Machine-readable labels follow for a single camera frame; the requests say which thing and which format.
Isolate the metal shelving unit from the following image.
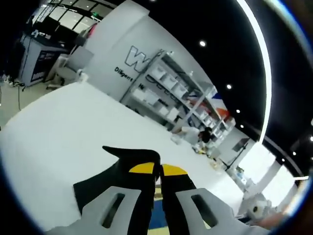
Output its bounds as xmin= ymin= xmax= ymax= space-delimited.
xmin=119 ymin=48 xmax=235 ymax=147

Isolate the white office chair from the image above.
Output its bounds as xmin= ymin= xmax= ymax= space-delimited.
xmin=45 ymin=66 xmax=79 ymax=91

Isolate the black tripod stand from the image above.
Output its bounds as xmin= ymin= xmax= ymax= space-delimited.
xmin=219 ymin=137 xmax=251 ymax=172

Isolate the blue folded cloth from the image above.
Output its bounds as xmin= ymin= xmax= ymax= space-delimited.
xmin=149 ymin=195 xmax=170 ymax=231

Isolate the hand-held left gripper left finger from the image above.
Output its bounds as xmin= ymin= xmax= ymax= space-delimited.
xmin=46 ymin=161 xmax=159 ymax=235

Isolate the curved ceiling light strip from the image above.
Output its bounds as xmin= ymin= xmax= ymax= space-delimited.
xmin=234 ymin=0 xmax=272 ymax=147

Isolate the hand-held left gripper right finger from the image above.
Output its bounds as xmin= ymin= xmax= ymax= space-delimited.
xmin=158 ymin=164 xmax=269 ymax=235

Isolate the group of ceiling spot lights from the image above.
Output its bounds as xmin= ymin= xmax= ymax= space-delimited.
xmin=198 ymin=39 xmax=313 ymax=163

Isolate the row of white storage bins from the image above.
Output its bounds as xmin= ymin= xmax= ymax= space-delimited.
xmin=132 ymin=65 xmax=222 ymax=134

